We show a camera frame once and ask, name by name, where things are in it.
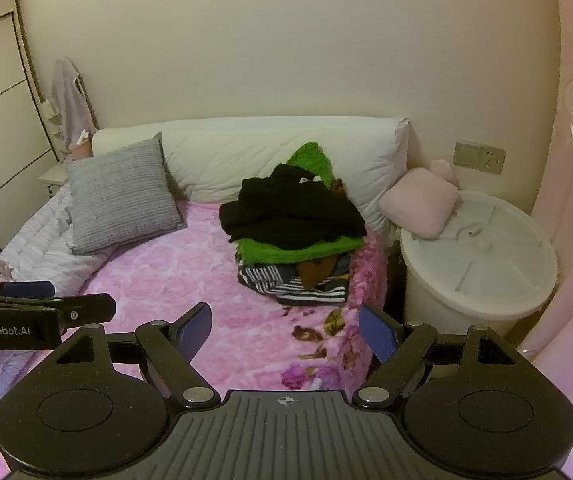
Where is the pink square cushion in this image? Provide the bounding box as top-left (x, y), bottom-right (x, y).
top-left (379, 167), bottom-right (462, 240)

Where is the lilac striped duvet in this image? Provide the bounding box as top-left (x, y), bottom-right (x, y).
top-left (0, 182), bottom-right (117, 307)

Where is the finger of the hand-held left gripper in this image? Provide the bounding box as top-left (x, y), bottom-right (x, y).
top-left (0, 280), bottom-right (56, 307)
top-left (41, 296), bottom-right (117, 332)

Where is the white nightstand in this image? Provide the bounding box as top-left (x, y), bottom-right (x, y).
top-left (39, 162), bottom-right (75, 199)

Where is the white headboard cushion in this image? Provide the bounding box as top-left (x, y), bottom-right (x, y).
top-left (91, 116), bottom-right (411, 234)

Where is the pink plush toy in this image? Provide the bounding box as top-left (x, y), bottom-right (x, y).
top-left (427, 158), bottom-right (460, 184)

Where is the grey ribbed pillow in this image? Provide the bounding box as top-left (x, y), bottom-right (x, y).
top-left (65, 132), bottom-right (188, 256)

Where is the black white striped garment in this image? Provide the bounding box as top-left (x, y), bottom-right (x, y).
top-left (236, 252), bottom-right (352, 307)

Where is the wall socket plate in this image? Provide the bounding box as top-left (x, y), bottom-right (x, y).
top-left (453, 139), bottom-right (507, 175)

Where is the white round bucket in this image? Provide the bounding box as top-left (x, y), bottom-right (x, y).
top-left (399, 190), bottom-right (559, 342)

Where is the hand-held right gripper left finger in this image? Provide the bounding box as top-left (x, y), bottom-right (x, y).
top-left (41, 302), bottom-right (222, 408)

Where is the pink floral blanket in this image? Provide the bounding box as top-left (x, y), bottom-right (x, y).
top-left (0, 197), bottom-right (391, 461)

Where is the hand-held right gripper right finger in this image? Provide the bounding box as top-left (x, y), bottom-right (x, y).
top-left (351, 304), bottom-right (534, 408)

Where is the hanging pale pink cloth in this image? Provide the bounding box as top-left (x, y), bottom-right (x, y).
top-left (50, 58), bottom-right (98, 153)

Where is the green garment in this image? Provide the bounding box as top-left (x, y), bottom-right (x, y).
top-left (235, 142), bottom-right (367, 267)

